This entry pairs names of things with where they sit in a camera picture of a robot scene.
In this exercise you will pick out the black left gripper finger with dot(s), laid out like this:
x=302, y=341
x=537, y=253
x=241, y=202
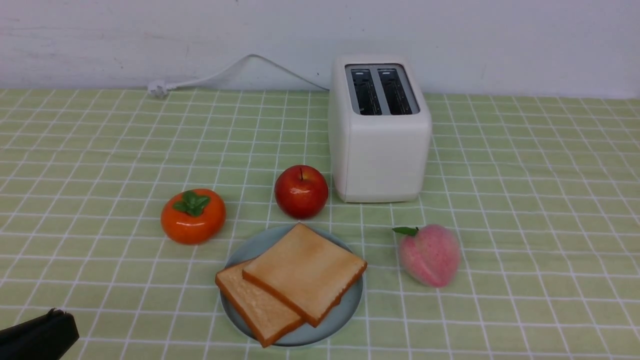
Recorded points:
x=46, y=337

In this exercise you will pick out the toast slice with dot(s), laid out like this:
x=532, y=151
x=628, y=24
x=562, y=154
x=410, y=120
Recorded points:
x=268, y=318
x=307, y=272

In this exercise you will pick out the orange persimmon with green leaf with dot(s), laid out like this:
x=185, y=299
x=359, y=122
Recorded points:
x=194, y=216

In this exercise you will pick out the light blue round plate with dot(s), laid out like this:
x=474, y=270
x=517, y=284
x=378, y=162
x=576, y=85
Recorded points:
x=305, y=335

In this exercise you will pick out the red apple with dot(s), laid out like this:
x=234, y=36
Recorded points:
x=301, y=191

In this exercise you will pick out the white two-slot toaster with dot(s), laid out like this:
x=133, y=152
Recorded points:
x=379, y=129

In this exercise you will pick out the pink peach with leaf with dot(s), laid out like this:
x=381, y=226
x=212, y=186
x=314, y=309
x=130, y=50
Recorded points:
x=430, y=254

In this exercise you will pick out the green checkered tablecloth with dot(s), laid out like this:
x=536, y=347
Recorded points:
x=542, y=194

